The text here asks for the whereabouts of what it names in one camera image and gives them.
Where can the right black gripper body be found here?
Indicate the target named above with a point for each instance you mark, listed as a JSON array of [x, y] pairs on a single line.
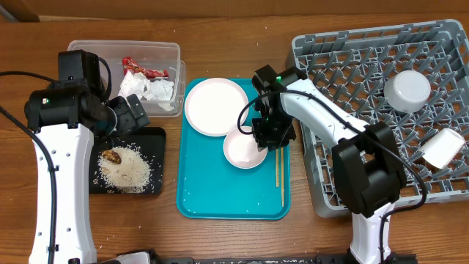
[[275, 129]]

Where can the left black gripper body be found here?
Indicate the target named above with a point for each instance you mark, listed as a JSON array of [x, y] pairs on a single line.
[[125, 120]]

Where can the wooden chopstick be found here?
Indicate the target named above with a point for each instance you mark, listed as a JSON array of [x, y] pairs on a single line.
[[277, 168], [282, 176]]

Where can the white napkin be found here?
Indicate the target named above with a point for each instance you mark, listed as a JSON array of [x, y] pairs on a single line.
[[154, 96]]

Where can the pink small bowl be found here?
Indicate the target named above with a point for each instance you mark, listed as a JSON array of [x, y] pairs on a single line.
[[241, 150]]

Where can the brown food scrap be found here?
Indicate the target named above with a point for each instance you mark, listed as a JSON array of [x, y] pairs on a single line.
[[112, 156]]

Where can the red snack wrapper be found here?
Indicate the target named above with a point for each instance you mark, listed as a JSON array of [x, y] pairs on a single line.
[[129, 65]]

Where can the pile of rice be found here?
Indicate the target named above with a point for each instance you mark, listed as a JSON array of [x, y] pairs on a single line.
[[131, 176]]

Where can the large white plate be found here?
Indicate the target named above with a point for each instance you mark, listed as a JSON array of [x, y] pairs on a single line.
[[212, 106]]

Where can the grey-green bowl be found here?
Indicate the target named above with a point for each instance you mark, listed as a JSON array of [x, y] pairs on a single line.
[[407, 91]]

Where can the white cup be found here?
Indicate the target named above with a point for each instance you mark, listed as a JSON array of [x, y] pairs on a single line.
[[440, 150]]

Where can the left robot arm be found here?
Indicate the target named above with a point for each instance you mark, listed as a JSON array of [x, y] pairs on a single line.
[[65, 120]]

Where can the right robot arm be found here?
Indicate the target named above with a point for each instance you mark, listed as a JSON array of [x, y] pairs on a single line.
[[367, 172]]

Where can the grey dishwasher rack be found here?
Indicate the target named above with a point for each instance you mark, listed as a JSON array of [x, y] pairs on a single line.
[[352, 67]]

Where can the clear plastic bin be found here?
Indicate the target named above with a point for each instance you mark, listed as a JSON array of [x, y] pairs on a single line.
[[151, 55]]

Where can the teal serving tray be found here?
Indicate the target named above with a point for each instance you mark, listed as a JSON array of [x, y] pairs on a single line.
[[209, 187]]

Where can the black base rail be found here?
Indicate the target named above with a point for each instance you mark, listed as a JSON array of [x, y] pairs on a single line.
[[318, 259]]

